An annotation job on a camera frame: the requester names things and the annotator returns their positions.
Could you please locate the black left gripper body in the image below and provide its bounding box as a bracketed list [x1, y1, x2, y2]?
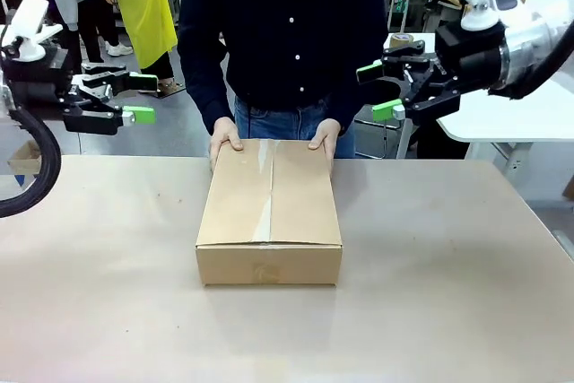
[0, 48, 114, 121]

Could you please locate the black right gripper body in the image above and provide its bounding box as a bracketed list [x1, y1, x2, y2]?
[402, 22, 509, 93]

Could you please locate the brown cardboard shipping box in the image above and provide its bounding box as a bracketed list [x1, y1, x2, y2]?
[195, 138, 344, 288]

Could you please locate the dark-sleeved left forearm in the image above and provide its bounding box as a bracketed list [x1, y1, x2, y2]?
[331, 53, 390, 137]

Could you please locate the dark-sleeved right forearm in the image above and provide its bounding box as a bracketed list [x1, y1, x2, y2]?
[177, 50, 235, 136]

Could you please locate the small open cardboard box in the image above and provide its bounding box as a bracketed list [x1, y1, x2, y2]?
[6, 139, 44, 176]

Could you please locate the person's left hand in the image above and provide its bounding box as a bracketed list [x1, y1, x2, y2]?
[308, 118, 344, 174]

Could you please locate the person's right hand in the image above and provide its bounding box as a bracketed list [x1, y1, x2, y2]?
[208, 116, 245, 174]

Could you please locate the brown packing tape roll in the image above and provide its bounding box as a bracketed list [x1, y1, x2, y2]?
[388, 32, 416, 50]

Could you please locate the metal-legged stool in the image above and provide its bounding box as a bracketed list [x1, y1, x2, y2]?
[353, 114, 405, 161]

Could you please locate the white side table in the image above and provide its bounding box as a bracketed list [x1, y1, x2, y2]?
[437, 85, 574, 174]

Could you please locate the person in yellow apron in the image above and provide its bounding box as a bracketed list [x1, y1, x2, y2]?
[100, 0, 180, 84]

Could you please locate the person in dark navy shirt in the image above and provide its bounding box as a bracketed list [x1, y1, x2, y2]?
[177, 0, 391, 160]

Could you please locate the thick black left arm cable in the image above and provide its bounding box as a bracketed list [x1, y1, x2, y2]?
[0, 107, 62, 219]

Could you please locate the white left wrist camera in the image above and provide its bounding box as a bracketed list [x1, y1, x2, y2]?
[0, 0, 65, 64]

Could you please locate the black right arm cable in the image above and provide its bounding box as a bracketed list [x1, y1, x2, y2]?
[509, 19, 574, 100]

